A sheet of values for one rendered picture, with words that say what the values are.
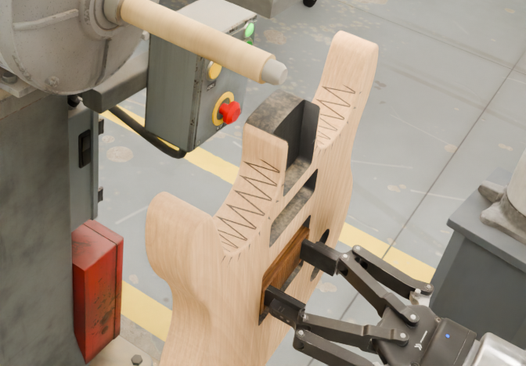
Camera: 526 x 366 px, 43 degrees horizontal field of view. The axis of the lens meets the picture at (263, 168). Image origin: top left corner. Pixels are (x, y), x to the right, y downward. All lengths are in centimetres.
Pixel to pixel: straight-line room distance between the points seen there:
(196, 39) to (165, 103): 38
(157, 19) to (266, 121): 21
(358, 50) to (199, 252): 29
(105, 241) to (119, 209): 98
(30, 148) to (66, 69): 29
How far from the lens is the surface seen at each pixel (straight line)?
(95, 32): 78
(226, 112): 109
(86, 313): 141
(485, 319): 160
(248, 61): 68
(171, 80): 105
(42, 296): 130
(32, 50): 75
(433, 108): 326
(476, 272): 153
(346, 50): 70
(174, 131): 109
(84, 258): 133
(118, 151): 259
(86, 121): 119
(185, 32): 72
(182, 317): 63
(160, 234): 50
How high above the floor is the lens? 159
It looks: 38 degrees down
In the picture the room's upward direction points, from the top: 11 degrees clockwise
